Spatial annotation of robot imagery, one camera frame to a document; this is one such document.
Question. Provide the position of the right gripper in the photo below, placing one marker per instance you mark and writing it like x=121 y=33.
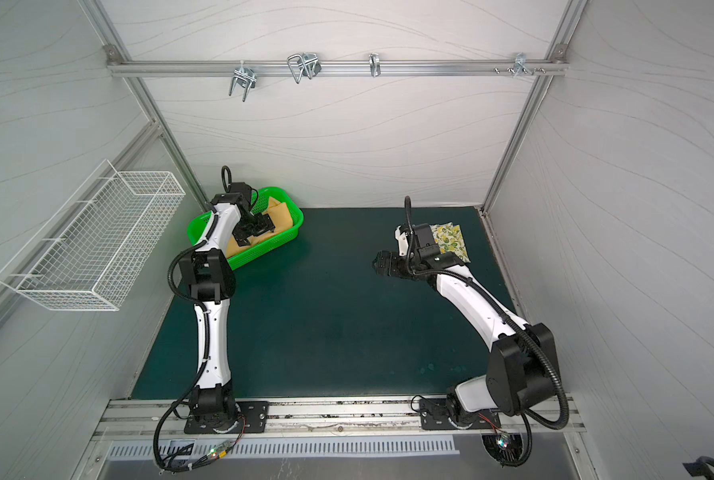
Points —
x=390 y=264

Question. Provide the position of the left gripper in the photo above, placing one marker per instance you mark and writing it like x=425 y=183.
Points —
x=266 y=224

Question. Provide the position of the yellow skirt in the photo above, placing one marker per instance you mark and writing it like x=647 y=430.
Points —
x=283 y=232

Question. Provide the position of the lemon print skirt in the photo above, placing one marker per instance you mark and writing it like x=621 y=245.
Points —
x=450 y=239

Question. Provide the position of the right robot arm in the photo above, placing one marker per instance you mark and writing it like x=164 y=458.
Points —
x=523 y=375

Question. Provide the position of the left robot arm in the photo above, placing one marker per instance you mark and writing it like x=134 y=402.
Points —
x=202 y=276

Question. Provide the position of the green plastic basket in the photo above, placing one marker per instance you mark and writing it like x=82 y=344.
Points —
x=212 y=230

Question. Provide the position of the left U-bolt clamp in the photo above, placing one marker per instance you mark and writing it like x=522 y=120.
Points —
x=243 y=80

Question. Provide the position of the u-bolt clamp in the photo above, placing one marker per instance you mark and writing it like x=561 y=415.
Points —
x=304 y=65
x=243 y=80

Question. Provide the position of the middle U-bolt clamp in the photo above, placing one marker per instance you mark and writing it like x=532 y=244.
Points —
x=304 y=65

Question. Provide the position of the small metal hook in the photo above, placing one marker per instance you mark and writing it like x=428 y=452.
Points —
x=374 y=65

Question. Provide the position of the white vent strip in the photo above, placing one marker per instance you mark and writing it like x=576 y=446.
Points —
x=301 y=447

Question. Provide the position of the white wire basket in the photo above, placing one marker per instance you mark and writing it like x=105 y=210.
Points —
x=89 y=253

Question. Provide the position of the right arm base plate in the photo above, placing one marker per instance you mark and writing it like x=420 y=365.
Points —
x=435 y=414

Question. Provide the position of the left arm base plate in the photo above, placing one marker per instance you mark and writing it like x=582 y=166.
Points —
x=246 y=416

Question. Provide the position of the horizontal aluminium rail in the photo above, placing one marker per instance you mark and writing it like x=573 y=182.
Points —
x=330 y=68

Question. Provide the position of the right bolt bracket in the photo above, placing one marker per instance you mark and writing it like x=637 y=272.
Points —
x=520 y=67

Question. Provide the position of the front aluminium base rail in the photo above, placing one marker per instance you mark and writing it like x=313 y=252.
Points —
x=304 y=417

